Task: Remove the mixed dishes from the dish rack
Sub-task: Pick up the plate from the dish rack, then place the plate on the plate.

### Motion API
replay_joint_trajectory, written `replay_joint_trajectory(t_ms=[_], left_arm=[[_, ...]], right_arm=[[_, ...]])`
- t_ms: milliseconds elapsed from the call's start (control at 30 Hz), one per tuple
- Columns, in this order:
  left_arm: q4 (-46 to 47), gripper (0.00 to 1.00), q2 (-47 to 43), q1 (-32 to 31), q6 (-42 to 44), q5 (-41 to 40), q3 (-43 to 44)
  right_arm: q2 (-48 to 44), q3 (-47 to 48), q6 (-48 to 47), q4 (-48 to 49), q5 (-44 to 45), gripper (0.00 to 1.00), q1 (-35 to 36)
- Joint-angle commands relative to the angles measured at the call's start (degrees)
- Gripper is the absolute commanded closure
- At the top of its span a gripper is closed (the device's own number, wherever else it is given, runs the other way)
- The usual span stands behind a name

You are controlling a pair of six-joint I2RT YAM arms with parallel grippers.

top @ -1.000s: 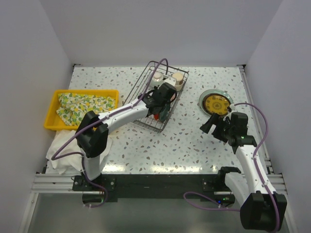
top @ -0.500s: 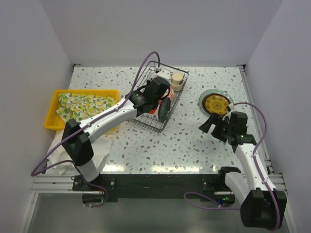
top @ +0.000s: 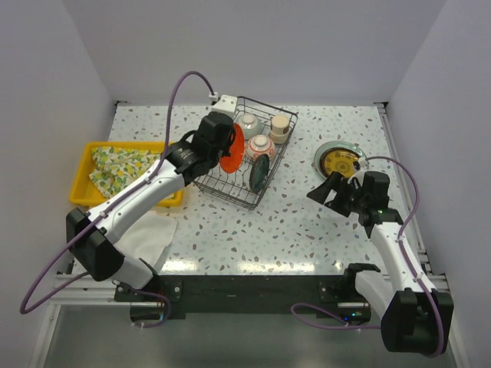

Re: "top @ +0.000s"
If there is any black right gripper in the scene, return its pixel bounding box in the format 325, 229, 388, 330
306, 171, 367, 218

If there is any orange red plate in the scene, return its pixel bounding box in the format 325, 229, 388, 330
219, 123, 245, 173

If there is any yellow brown patterned plate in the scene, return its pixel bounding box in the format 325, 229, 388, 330
319, 149, 360, 178

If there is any celadon green flower plate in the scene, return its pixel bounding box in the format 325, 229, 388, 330
314, 140, 366, 179

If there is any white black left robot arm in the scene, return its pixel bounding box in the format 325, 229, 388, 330
67, 111, 236, 301

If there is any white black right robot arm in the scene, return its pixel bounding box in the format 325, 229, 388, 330
307, 171, 453, 357

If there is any celadon green bowl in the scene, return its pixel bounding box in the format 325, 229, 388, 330
236, 113, 262, 140

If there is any red white patterned bowl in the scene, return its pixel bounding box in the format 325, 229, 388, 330
245, 134, 276, 160

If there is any teal blue plate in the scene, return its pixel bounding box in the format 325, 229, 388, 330
249, 154, 270, 193

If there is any beige ceramic cup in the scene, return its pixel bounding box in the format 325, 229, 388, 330
269, 114, 289, 144

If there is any lemon print cloth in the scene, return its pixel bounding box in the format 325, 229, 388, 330
88, 146, 160, 199

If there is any white towel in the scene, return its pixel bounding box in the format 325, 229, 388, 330
116, 211, 178, 266

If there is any yellow plastic tray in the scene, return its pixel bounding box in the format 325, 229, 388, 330
68, 141, 164, 207

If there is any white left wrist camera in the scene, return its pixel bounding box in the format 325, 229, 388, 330
211, 94, 238, 119

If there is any black wire dish rack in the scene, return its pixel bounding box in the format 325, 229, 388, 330
195, 96, 298, 209

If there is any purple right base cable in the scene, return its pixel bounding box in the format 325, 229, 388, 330
291, 304, 384, 331

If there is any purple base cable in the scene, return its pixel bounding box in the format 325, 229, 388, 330
130, 288, 173, 329
291, 304, 384, 331

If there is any aluminium frame rail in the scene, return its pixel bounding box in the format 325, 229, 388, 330
374, 102, 450, 292

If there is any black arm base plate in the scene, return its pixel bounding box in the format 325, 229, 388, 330
114, 274, 379, 322

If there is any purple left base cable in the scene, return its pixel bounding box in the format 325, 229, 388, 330
130, 288, 173, 329

